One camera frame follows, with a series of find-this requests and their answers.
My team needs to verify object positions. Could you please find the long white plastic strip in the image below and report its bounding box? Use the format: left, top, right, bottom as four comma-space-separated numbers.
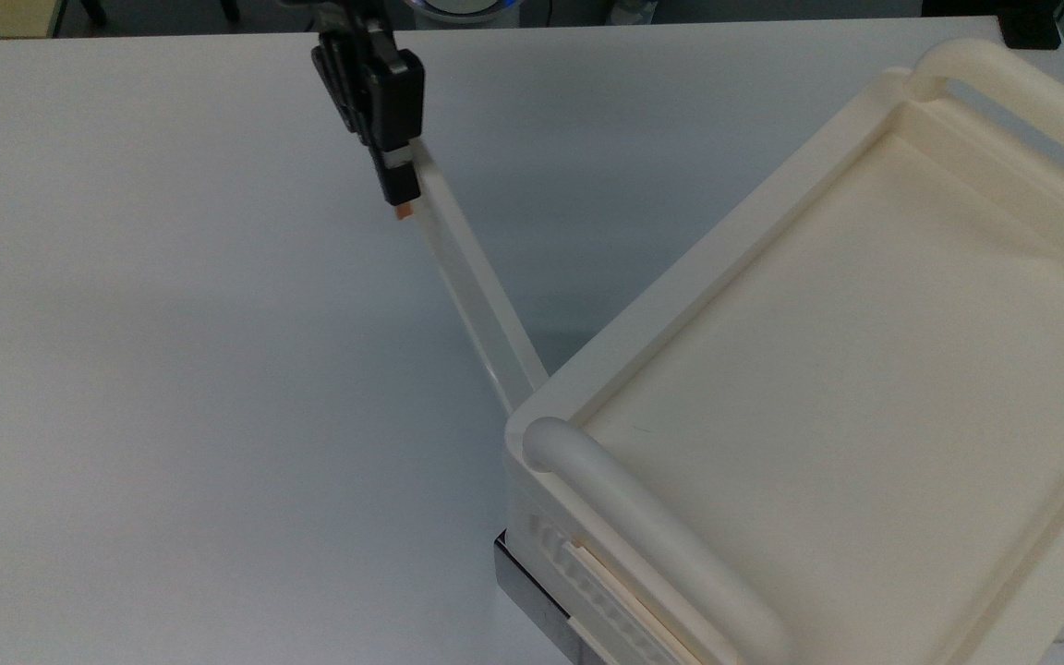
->
398, 139, 550, 415

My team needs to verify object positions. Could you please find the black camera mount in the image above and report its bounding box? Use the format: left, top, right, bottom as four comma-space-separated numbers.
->
998, 0, 1064, 50

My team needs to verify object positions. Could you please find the cream plastic tray with handles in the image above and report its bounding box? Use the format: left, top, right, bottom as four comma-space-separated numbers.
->
504, 37, 1064, 665

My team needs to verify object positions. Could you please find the cream cabinet carry handle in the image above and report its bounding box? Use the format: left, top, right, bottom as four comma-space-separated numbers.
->
904, 37, 1064, 200

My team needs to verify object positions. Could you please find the dark metal base block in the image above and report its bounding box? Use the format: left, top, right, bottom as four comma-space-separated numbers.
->
493, 529, 590, 665

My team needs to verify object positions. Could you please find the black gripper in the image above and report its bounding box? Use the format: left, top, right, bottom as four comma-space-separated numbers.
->
310, 0, 427, 223

